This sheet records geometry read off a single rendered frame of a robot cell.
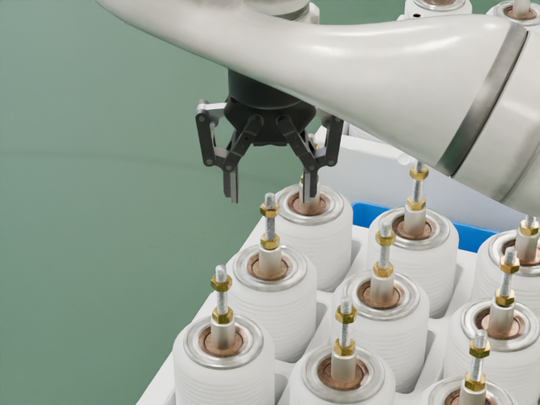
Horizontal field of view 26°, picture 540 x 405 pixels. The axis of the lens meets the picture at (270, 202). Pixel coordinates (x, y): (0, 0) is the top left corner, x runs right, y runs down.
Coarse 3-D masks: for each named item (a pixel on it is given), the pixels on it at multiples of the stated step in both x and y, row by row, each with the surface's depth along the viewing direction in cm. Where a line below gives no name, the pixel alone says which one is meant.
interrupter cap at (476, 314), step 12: (480, 300) 114; (468, 312) 113; (480, 312) 113; (516, 312) 113; (528, 312) 113; (468, 324) 111; (480, 324) 111; (516, 324) 112; (528, 324) 111; (468, 336) 110; (492, 336) 110; (504, 336) 110; (516, 336) 110; (528, 336) 110; (492, 348) 108; (504, 348) 108; (516, 348) 108
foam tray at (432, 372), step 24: (360, 240) 134; (360, 264) 130; (456, 264) 131; (456, 288) 127; (432, 336) 122; (168, 360) 118; (432, 360) 118; (168, 384) 115; (288, 384) 115; (432, 384) 115
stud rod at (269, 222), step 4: (268, 196) 113; (272, 196) 113; (268, 200) 113; (272, 200) 113; (268, 204) 113; (272, 204) 113; (268, 208) 114; (272, 208) 114; (268, 220) 114; (272, 220) 114; (268, 224) 115; (272, 224) 115; (268, 228) 115; (272, 228) 115; (268, 232) 115; (272, 232) 115; (268, 236) 116; (272, 236) 116
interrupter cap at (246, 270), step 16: (240, 256) 120; (256, 256) 120; (288, 256) 120; (240, 272) 117; (256, 272) 118; (288, 272) 118; (304, 272) 117; (256, 288) 115; (272, 288) 115; (288, 288) 116
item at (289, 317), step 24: (312, 264) 119; (240, 288) 116; (312, 288) 117; (240, 312) 117; (264, 312) 116; (288, 312) 116; (312, 312) 119; (288, 336) 118; (312, 336) 122; (288, 360) 120
